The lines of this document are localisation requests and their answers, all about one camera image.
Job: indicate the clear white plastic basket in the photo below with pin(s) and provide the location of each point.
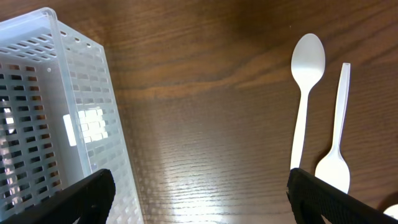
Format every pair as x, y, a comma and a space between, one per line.
59, 116

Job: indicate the white plastic utensil handle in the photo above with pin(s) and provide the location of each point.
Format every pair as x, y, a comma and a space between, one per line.
332, 168

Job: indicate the white plastic spoon bowl-down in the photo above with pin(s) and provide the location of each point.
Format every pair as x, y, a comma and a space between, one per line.
307, 67

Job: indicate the white plastic spoon near arm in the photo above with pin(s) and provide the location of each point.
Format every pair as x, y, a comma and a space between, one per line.
392, 211

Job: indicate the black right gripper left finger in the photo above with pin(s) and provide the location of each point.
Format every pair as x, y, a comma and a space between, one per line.
87, 201

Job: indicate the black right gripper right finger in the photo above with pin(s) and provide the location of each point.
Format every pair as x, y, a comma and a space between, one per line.
313, 201

